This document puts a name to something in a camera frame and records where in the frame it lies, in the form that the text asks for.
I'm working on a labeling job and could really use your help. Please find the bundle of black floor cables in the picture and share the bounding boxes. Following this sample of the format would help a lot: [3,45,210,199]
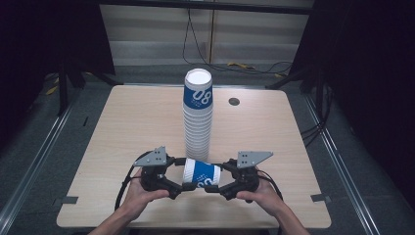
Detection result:
[299,83,335,149]

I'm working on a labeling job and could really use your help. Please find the stack of white paper cups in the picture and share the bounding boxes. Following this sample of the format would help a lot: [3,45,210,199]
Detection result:
[182,68,214,164]

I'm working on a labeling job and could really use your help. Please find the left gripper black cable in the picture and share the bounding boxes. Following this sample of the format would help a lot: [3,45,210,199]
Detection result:
[114,150,155,212]

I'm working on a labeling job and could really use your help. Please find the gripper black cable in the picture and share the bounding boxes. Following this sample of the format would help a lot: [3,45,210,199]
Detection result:
[114,150,155,212]
[256,168,285,235]

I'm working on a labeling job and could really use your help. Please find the black crossbar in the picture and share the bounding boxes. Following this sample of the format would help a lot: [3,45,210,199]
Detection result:
[98,0,315,16]

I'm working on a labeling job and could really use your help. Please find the black hanging wall cable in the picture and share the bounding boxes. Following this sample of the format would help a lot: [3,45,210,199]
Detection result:
[181,7,294,75]

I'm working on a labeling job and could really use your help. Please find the metal floor rail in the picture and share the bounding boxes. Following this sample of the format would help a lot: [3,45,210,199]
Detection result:
[302,93,384,235]
[0,96,81,229]

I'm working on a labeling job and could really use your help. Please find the black metal stand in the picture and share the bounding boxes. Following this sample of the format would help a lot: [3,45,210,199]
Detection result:
[56,62,124,118]
[264,64,327,96]

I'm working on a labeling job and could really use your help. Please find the person's right hand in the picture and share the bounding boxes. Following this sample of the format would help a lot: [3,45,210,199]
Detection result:
[236,166,286,219]

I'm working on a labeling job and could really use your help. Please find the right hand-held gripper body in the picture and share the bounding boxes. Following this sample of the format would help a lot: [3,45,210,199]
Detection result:
[220,150,274,202]

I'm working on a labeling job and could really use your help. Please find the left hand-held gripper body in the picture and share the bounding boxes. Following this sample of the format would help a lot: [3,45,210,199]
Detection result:
[133,145,184,201]

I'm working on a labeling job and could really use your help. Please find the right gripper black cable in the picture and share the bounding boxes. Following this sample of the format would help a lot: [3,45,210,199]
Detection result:
[256,168,285,235]

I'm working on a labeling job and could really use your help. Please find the person's left hand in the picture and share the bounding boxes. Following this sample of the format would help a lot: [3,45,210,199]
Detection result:
[120,166,171,217]

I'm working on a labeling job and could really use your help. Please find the blue and white paper cup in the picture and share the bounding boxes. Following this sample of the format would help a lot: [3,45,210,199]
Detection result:
[182,158,222,190]

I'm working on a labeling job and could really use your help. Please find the grey tape piece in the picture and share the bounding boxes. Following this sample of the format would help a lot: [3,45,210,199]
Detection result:
[61,195,79,206]
[309,193,332,203]

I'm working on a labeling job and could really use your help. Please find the black curtain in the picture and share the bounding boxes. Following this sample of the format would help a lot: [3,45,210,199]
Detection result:
[289,0,415,204]
[0,0,116,155]

